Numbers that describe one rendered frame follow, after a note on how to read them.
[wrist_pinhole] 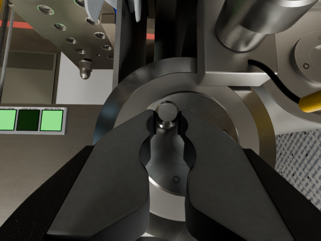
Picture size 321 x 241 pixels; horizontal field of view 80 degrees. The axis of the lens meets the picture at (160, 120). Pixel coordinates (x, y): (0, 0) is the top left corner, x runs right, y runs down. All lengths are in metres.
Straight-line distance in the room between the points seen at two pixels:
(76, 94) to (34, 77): 1.05
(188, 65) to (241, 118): 0.06
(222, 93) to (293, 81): 0.07
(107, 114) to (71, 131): 0.38
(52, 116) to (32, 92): 2.41
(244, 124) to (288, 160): 0.21
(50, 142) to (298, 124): 0.51
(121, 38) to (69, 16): 0.22
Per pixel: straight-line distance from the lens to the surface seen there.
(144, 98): 0.16
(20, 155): 0.60
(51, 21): 0.44
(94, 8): 0.20
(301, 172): 0.34
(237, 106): 0.16
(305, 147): 0.33
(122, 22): 0.21
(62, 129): 0.54
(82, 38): 0.46
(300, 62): 0.21
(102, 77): 2.04
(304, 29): 0.23
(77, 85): 2.08
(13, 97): 3.05
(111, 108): 0.17
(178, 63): 0.17
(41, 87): 2.94
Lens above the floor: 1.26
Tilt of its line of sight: 9 degrees down
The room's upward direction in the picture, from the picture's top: 179 degrees counter-clockwise
